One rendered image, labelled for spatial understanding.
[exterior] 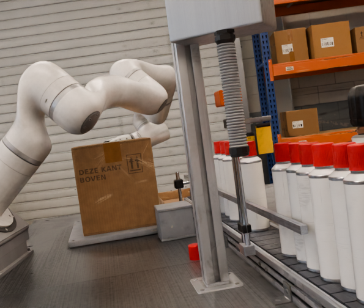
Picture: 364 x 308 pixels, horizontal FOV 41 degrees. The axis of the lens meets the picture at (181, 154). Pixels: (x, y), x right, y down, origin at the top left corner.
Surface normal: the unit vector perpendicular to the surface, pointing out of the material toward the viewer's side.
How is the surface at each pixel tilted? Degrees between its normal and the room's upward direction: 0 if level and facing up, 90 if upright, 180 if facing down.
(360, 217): 90
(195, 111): 90
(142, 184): 90
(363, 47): 91
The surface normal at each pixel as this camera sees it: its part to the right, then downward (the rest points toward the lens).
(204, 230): 0.16, 0.03
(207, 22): -0.43, 0.11
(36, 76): -0.16, -0.29
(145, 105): 0.28, 0.62
